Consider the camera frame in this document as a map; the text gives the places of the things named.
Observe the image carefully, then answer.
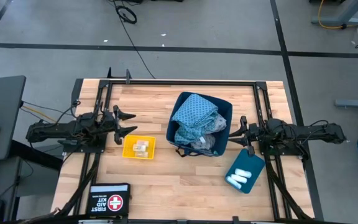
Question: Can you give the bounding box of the yellow floor cable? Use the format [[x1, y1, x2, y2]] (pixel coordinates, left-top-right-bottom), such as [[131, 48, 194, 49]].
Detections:
[[317, 0, 358, 30]]

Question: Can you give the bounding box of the white gauze roll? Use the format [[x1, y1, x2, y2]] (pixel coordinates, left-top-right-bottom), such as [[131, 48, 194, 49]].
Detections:
[[234, 168, 253, 179], [230, 174, 249, 185], [225, 176, 242, 190]]

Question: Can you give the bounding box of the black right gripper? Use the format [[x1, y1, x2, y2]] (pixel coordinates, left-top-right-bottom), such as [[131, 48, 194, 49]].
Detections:
[[228, 115, 261, 157]]

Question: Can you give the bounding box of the black floor cable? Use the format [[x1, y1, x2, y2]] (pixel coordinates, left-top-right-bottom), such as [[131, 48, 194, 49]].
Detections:
[[106, 0, 157, 80]]

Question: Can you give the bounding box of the black table clamp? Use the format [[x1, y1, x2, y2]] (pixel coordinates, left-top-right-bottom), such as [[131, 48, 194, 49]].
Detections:
[[106, 67, 132, 80]]

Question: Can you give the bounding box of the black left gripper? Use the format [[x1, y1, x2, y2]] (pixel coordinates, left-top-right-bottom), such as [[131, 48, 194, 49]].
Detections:
[[103, 105, 139, 146]]

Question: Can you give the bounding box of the grey desk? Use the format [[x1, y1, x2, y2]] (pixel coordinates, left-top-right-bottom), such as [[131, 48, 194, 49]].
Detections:
[[0, 75, 27, 166]]

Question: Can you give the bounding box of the black aluminium table frame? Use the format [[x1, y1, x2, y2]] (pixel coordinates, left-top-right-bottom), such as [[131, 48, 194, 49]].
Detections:
[[61, 77, 316, 222]]

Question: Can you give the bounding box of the teal plastic tray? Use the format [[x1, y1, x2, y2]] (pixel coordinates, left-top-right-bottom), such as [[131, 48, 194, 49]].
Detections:
[[224, 147, 266, 195]]

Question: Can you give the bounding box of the grey metal table base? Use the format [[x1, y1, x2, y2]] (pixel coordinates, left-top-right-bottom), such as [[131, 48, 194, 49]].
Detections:
[[310, 0, 358, 27]]

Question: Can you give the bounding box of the yellow plastic tray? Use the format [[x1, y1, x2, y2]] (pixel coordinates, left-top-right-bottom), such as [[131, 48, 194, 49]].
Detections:
[[121, 134, 157, 161]]

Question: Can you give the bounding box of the grey metal floor bar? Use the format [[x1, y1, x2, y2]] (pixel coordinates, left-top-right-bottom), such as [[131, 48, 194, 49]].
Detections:
[[334, 99, 358, 109]]

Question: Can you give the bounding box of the teal patterned gown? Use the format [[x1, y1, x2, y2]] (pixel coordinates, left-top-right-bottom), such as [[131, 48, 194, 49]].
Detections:
[[170, 93, 221, 146]]

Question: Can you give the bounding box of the black first aid kit pouch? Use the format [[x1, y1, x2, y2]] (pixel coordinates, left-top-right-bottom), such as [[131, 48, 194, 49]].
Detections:
[[86, 182, 132, 218]]

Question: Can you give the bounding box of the navy fabric basket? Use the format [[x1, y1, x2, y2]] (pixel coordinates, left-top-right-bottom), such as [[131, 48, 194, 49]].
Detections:
[[165, 91, 234, 157]]

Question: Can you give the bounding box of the grey striped square-print cloth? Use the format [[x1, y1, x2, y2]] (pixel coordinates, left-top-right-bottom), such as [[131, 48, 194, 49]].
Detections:
[[190, 113, 228, 151]]

